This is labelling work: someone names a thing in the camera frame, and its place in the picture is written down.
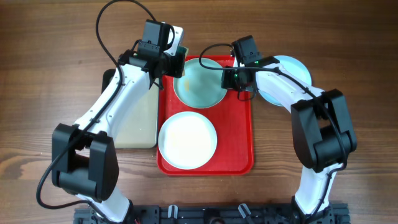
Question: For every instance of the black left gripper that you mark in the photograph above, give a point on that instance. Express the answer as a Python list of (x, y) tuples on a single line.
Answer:
[(175, 66)]

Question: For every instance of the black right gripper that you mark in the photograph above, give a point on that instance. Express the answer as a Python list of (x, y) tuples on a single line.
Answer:
[(230, 79)]

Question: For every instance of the light green plate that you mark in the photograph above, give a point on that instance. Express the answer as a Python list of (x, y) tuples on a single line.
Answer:
[(199, 87)]

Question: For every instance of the light blue plate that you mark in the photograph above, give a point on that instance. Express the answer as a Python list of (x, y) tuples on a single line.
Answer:
[(293, 66)]

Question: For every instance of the white plate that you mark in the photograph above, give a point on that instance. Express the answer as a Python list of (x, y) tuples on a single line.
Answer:
[(187, 140)]

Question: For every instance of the green yellow sponge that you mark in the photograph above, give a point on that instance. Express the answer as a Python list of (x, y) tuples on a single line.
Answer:
[(185, 60)]

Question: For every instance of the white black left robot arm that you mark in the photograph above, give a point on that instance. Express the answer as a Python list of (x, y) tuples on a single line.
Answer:
[(84, 160)]

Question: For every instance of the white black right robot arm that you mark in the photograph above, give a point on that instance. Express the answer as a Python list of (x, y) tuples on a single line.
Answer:
[(323, 134)]

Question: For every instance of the red plastic tray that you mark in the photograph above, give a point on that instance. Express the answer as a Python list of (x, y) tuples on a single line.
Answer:
[(231, 118)]

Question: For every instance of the black tray with soapy water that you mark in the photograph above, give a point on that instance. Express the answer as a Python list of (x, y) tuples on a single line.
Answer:
[(131, 118)]

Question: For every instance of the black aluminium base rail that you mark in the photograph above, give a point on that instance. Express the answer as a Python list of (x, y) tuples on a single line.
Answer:
[(267, 214)]

